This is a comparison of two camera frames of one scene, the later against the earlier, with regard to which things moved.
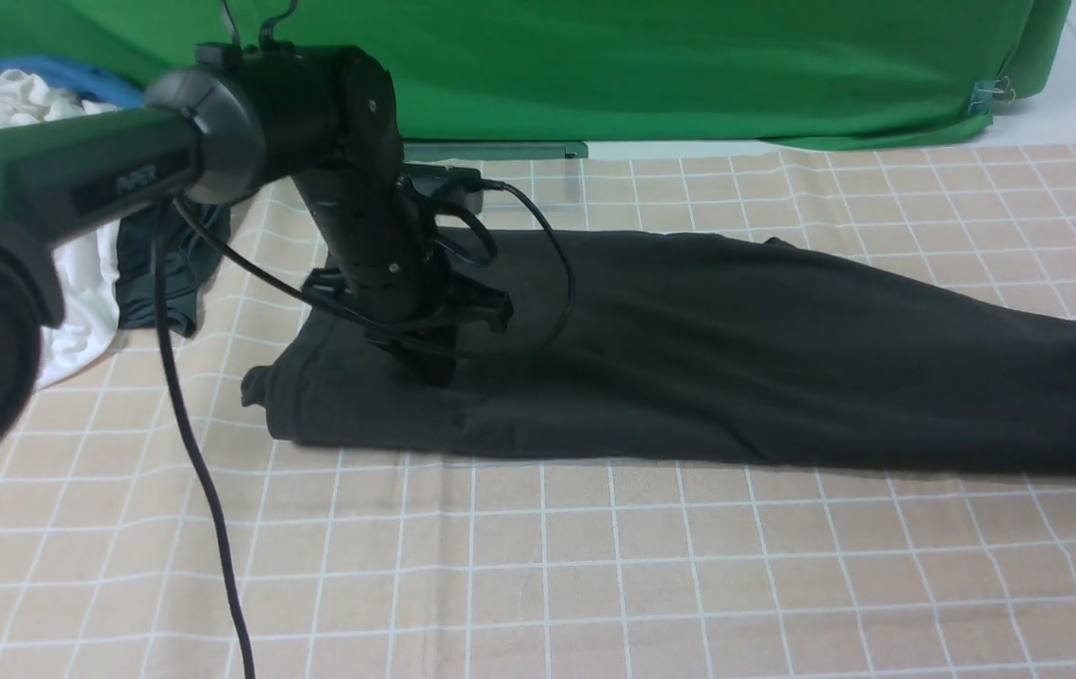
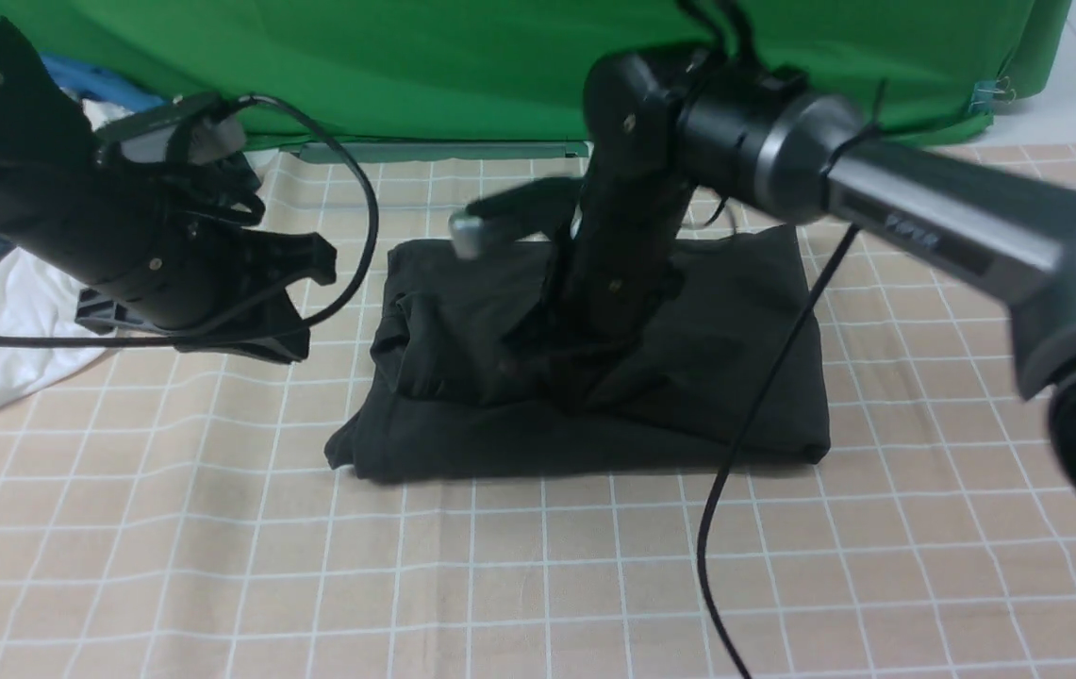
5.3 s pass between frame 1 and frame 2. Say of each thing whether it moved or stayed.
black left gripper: moved
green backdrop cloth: stayed
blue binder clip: stayed
